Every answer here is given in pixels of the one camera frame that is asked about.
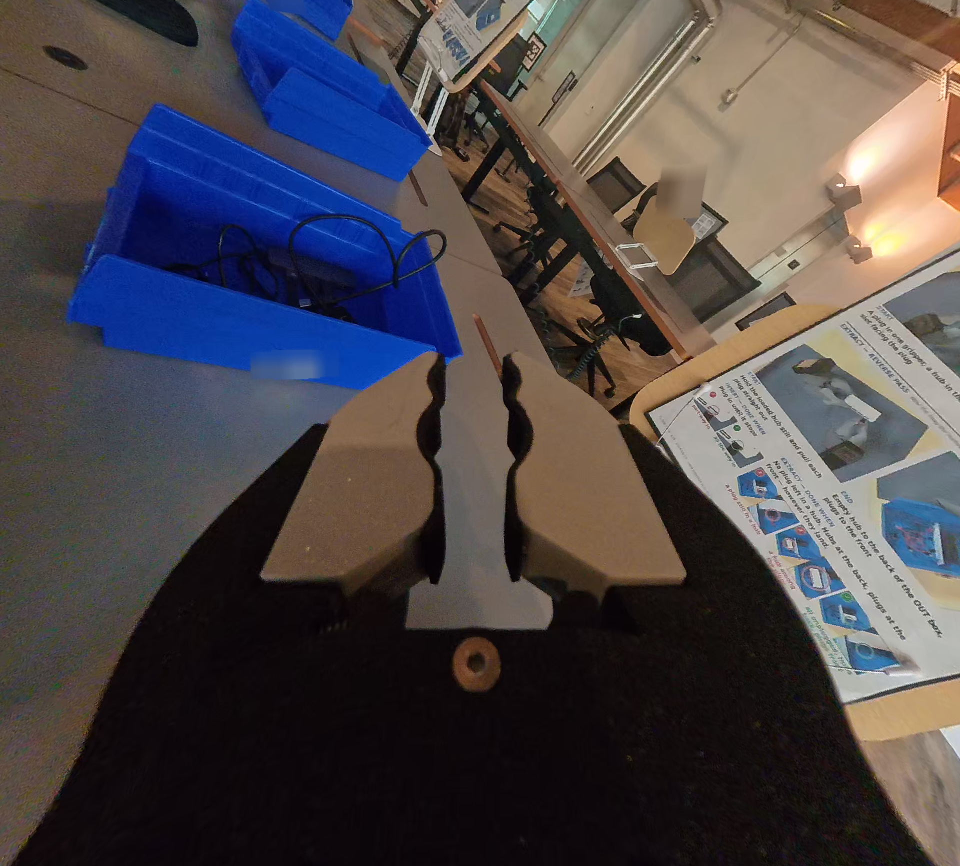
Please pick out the grey wall lamp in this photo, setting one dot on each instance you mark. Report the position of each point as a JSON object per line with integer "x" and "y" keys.
{"x": 860, "y": 251}
{"x": 844, "y": 191}

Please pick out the black USB hub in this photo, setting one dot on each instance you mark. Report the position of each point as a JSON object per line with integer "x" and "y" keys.
{"x": 315, "y": 270}

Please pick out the framed sign on stand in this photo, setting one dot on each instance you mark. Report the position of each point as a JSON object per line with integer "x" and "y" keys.
{"x": 709, "y": 225}
{"x": 765, "y": 311}

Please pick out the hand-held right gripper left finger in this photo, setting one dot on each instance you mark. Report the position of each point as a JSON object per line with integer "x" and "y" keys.
{"x": 352, "y": 499}

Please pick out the instruction poster board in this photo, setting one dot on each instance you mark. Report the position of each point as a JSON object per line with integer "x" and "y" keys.
{"x": 825, "y": 506}

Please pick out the white poster stand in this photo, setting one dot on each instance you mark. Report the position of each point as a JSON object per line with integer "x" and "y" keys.
{"x": 424, "y": 101}

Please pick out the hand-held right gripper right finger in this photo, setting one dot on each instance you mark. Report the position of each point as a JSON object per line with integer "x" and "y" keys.
{"x": 592, "y": 499}

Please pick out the black round desk grommet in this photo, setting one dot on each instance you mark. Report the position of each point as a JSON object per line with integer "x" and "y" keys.
{"x": 65, "y": 56}

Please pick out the beige chair back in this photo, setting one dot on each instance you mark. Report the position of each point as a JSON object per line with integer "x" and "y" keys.
{"x": 660, "y": 244}

